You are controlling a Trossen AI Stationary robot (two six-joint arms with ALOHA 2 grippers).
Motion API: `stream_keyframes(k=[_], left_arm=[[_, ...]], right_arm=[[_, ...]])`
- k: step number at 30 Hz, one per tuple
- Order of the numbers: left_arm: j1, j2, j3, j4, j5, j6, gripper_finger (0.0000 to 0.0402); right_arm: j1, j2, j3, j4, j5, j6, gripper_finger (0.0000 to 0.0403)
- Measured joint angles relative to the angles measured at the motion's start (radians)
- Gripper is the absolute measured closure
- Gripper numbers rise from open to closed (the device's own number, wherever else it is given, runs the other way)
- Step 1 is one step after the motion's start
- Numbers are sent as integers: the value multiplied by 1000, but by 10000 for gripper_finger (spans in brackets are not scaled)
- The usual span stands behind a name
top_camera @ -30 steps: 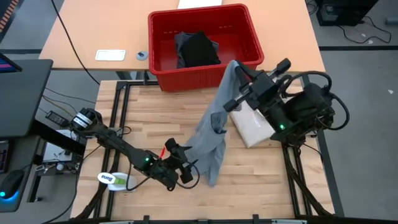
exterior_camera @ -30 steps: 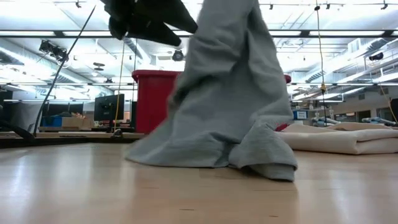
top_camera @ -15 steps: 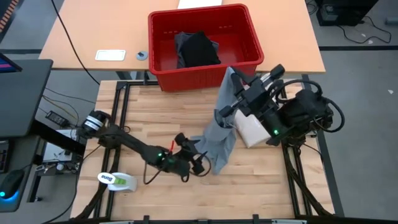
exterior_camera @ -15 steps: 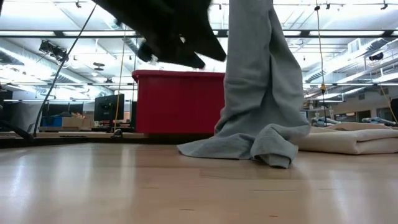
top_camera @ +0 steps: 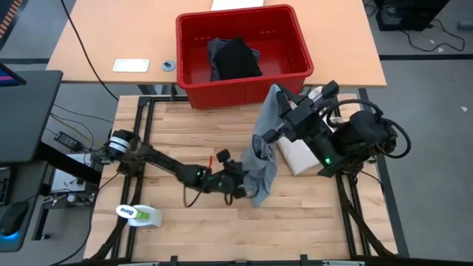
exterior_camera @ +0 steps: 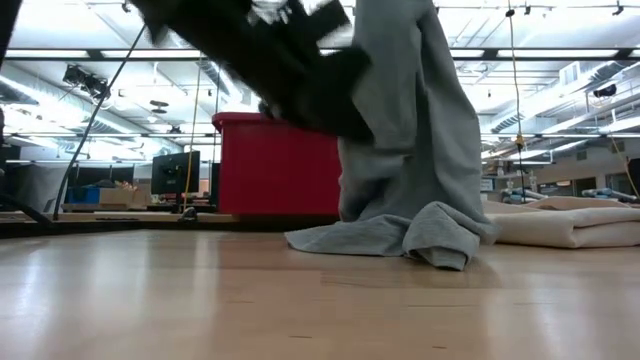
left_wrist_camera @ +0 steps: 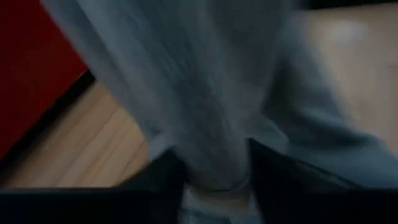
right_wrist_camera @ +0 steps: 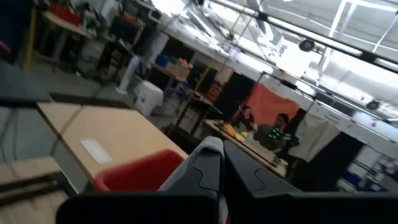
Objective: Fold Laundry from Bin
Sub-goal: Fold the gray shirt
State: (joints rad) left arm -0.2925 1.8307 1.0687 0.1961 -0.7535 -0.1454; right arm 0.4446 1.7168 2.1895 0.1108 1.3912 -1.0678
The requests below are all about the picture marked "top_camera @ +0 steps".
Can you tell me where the white spray bottle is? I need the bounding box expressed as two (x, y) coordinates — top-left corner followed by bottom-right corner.
(115, 203), (164, 229)

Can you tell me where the tan wooden desk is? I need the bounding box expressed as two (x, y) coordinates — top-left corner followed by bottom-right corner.
(46, 0), (388, 89)

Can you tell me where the black power adapter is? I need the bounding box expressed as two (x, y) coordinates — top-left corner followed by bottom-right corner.
(54, 131), (83, 151)

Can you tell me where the black folded garment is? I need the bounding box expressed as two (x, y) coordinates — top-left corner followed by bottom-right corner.
(214, 36), (263, 81)

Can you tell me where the black monitor with lit screen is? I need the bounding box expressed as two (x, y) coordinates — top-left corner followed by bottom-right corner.
(0, 61), (27, 88)

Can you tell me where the grey Reebok t-shirt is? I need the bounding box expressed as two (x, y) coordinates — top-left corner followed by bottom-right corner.
(242, 83), (293, 208)

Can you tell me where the dark grey garment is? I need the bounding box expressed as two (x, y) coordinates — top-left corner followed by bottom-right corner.
(206, 38), (262, 82)

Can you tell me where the cream canvas tote bag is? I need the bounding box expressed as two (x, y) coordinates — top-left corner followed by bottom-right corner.
(276, 86), (355, 177)

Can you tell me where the white paper sheet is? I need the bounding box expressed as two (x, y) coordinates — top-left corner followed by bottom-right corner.
(210, 0), (266, 11)

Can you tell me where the black computer mouse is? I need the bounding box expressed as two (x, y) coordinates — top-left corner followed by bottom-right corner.
(0, 201), (30, 237)

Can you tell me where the red plastic laundry bin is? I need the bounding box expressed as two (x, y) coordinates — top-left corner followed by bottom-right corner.
(175, 4), (315, 110)

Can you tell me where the black side desk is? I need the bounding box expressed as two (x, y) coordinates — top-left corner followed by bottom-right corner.
(0, 69), (64, 164)

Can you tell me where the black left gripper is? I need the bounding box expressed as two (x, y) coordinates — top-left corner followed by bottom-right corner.
(205, 149), (248, 200)

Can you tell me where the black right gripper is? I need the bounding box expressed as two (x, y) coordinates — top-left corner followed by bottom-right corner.
(261, 80), (340, 145)

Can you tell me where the black right camera cable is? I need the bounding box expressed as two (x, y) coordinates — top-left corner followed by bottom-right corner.
(324, 98), (412, 160)

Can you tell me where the white rectangular pad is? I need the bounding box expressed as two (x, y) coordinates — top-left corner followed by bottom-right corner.
(112, 58), (151, 74)

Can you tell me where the thick black cable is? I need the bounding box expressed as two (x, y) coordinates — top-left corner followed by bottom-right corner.
(60, 0), (120, 101)

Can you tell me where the black computer tower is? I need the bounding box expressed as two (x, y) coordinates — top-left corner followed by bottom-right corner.
(375, 0), (452, 33)

